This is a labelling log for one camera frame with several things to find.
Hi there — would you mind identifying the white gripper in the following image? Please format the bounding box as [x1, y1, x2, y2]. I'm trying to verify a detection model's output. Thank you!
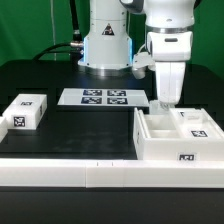
[155, 62, 186, 110]

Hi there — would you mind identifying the white cabinet door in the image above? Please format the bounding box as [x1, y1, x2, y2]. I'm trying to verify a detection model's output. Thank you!
[149, 100, 171, 115]
[169, 108, 224, 140]

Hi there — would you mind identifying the white cabinet body box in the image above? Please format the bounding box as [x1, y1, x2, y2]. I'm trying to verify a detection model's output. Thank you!
[133, 109, 224, 161]

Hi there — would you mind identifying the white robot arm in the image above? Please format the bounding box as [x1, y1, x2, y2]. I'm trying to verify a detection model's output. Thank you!
[79, 0, 196, 106]

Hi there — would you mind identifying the white cabinet top block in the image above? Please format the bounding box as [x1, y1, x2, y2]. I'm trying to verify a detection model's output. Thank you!
[3, 94, 47, 130]

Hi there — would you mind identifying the white marker base plate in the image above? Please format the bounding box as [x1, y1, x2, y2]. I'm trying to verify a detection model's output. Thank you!
[58, 88, 149, 107]

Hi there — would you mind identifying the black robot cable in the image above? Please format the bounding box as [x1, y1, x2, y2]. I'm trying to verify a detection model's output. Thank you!
[32, 0, 85, 62]

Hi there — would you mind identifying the thin white hanging cable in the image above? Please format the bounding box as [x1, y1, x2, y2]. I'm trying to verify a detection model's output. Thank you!
[49, 0, 56, 61]

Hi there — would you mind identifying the white left fence rail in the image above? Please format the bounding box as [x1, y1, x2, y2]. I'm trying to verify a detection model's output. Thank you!
[0, 117, 8, 143]

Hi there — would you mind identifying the white fence rail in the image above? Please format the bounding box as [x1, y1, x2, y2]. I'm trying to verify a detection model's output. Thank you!
[0, 117, 8, 143]
[0, 158, 224, 188]

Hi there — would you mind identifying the white front fence rail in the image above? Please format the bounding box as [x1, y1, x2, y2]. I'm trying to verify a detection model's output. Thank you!
[0, 158, 224, 188]

